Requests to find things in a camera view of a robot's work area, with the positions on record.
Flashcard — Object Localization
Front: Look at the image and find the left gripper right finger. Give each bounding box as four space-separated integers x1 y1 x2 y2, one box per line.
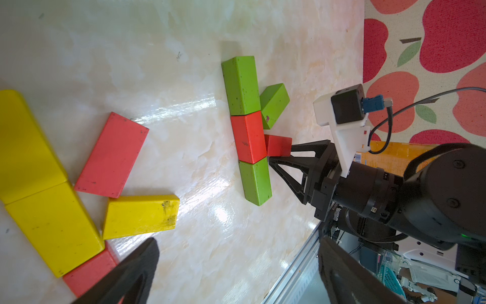
318 237 406 304

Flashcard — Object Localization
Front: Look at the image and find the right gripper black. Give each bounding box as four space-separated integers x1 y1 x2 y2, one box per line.
269 139 342 222

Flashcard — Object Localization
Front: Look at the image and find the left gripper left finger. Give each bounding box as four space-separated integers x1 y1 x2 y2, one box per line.
74 238 159 304

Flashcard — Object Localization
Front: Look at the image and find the yellow block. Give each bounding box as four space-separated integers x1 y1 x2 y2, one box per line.
103 195 180 240
6 182 105 277
1 90 68 205

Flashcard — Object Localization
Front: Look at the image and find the red block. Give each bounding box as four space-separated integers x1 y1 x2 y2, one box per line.
265 134 292 157
74 112 149 198
230 111 267 164
63 243 118 298

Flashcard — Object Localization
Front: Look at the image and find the green block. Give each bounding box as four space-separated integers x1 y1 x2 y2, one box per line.
239 158 272 206
260 83 290 130
221 56 261 116

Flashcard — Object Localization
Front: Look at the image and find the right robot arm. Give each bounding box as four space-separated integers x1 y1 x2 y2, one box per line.
269 140 485 286

